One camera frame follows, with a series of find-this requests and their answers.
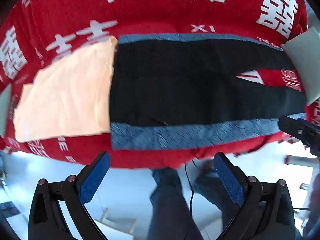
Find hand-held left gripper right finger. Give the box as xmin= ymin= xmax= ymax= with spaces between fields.
xmin=213 ymin=152 xmax=296 ymax=240

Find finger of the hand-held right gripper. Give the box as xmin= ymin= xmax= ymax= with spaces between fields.
xmin=278 ymin=115 xmax=320 ymax=156

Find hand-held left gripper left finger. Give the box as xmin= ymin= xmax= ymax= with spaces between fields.
xmin=28 ymin=151 xmax=111 ymax=240

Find black pants with blue stripes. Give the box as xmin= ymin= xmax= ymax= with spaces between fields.
xmin=109 ymin=33 xmax=307 ymax=151

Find person's right leg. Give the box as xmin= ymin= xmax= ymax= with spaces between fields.
xmin=194 ymin=160 xmax=242 ymax=233

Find pale green pillow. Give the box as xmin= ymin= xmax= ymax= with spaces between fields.
xmin=280 ymin=27 xmax=320 ymax=106
xmin=0 ymin=83 xmax=12 ymax=137

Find peach folded cloth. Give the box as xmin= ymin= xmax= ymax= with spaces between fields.
xmin=13 ymin=36 xmax=118 ymax=142

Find red printed blanket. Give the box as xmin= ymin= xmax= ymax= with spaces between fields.
xmin=0 ymin=0 xmax=320 ymax=169

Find black cable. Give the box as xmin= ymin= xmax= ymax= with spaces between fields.
xmin=184 ymin=158 xmax=198 ymax=219

